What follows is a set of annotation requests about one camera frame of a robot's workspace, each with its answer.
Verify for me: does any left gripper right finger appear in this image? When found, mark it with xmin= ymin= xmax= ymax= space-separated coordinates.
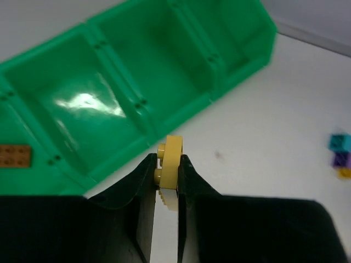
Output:
xmin=177 ymin=155 xmax=348 ymax=262

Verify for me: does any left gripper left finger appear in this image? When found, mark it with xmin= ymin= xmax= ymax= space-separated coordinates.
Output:
xmin=1 ymin=153 xmax=157 ymax=262

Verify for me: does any yellow long lego plate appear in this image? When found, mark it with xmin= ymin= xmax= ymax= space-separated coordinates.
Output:
xmin=154 ymin=135 xmax=183 ymax=211

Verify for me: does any brown lego plate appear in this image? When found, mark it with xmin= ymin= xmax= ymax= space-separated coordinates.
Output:
xmin=0 ymin=144 xmax=32 ymax=168

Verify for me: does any green divided sorting tray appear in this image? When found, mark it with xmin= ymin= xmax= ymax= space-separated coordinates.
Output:
xmin=1 ymin=1 xmax=276 ymax=195

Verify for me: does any yellow rounded lego brick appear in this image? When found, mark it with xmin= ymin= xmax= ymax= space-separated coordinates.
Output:
xmin=337 ymin=168 xmax=351 ymax=180

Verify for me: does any purple rounded lego brick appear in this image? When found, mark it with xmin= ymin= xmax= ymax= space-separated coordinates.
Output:
xmin=332 ymin=152 xmax=351 ymax=169

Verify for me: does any teal lego brick on stack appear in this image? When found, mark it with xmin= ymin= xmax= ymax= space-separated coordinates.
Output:
xmin=329 ymin=134 xmax=350 ymax=152

